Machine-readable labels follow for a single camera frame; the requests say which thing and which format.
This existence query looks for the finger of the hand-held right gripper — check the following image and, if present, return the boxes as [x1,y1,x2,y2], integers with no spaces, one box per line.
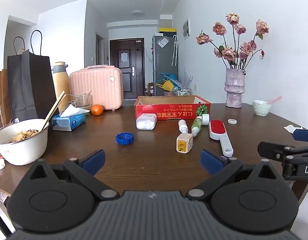
[258,141,308,161]
[293,129,308,142]

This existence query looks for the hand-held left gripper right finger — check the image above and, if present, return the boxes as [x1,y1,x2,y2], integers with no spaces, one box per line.
[185,149,279,202]

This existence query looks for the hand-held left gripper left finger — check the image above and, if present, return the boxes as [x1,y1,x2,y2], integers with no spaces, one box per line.
[29,149,119,202]

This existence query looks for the red white lint brush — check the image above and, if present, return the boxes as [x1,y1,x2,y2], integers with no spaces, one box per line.
[209,120,234,157]

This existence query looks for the white yellow plug adapter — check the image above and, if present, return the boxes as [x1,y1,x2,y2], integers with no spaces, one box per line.
[176,133,194,153]

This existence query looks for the blue bottle cap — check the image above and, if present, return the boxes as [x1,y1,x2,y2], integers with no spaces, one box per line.
[115,133,134,146]

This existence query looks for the green bottle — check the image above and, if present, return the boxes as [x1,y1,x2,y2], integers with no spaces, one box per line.
[191,116,203,137]

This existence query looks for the red cardboard box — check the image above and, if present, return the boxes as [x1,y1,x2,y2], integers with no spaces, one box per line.
[134,95,211,121]

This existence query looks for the white pill container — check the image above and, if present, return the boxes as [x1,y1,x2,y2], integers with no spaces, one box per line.
[136,113,157,130]

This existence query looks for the white paper tissue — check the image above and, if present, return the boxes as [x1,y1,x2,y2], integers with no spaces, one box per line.
[283,124,306,133]

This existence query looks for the pale green cup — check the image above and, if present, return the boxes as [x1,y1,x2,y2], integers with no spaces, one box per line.
[252,100,272,117]

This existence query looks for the blue tissue box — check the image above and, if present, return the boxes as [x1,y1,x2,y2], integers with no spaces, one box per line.
[51,105,91,132]

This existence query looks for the orange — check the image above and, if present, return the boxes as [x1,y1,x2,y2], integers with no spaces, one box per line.
[91,104,104,116]

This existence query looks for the glass cup with plastic bag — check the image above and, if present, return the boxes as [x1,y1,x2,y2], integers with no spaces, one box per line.
[68,90,92,110]

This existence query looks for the wooden chopstick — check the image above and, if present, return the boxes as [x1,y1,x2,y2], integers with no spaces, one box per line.
[43,94,67,132]
[41,91,65,130]

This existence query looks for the pink speckled vase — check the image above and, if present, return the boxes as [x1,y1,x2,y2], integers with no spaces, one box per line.
[224,68,245,108]

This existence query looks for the pink suitcase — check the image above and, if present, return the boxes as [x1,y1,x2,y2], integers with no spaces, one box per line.
[69,65,124,111]

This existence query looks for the white bowl of food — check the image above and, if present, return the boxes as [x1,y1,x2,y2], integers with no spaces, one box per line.
[0,119,49,166]

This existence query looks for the metal storage rack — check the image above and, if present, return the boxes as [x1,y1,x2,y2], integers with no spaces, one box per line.
[174,87,192,96]

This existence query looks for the pale purple dried grass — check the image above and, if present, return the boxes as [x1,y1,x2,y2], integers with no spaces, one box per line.
[179,69,192,90]

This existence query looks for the yellow thermos jug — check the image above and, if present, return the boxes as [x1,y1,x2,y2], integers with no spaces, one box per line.
[51,61,71,113]

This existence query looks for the dark brown entrance door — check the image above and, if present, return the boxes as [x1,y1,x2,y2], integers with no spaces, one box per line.
[109,38,145,100]

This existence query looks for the black paper bag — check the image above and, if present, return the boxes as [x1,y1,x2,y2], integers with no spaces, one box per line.
[7,30,57,123]

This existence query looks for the bunch of dried pink roses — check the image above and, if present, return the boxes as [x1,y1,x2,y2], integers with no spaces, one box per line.
[196,12,270,70]

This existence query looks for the brown paper bag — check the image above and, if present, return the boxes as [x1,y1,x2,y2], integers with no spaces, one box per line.
[0,36,26,128]

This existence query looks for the grey refrigerator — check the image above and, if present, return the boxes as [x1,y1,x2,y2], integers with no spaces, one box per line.
[152,34,179,97]

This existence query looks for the white folded umbrella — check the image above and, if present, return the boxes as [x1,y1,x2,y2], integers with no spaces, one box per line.
[171,35,178,67]

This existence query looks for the yellow black box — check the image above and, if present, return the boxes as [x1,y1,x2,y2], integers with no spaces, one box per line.
[158,27,177,37]

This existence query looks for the blue folded frame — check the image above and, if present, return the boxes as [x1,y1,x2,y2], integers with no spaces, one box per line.
[160,72,178,83]

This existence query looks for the white wall panel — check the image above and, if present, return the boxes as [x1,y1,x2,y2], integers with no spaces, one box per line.
[183,17,191,40]

